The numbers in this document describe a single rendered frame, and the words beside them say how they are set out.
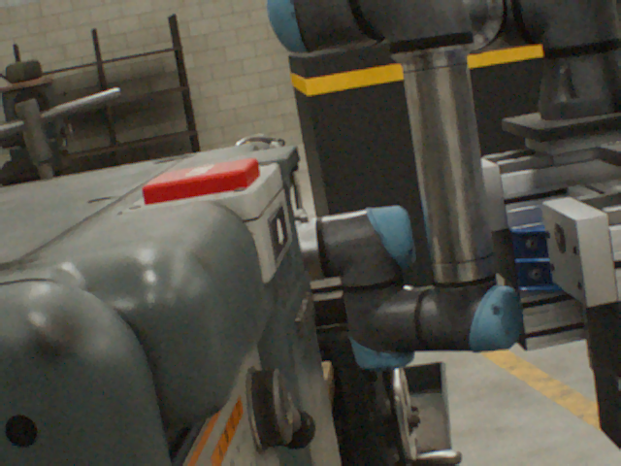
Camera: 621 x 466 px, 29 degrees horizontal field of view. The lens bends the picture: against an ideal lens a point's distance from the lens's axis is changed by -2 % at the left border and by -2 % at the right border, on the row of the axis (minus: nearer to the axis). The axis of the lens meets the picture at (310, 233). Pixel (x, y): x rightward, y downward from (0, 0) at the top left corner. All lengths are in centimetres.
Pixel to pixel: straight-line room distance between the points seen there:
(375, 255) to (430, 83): 22
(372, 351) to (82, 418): 99
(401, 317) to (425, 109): 25
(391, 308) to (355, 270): 6
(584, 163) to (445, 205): 39
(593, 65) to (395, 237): 44
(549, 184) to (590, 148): 8
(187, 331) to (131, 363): 4
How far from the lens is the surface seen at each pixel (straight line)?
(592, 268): 120
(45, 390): 48
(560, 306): 172
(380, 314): 143
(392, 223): 142
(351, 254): 142
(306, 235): 143
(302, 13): 140
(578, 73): 170
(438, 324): 139
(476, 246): 136
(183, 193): 67
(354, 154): 597
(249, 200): 66
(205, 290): 52
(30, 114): 119
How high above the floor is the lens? 133
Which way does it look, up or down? 9 degrees down
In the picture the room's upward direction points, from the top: 10 degrees counter-clockwise
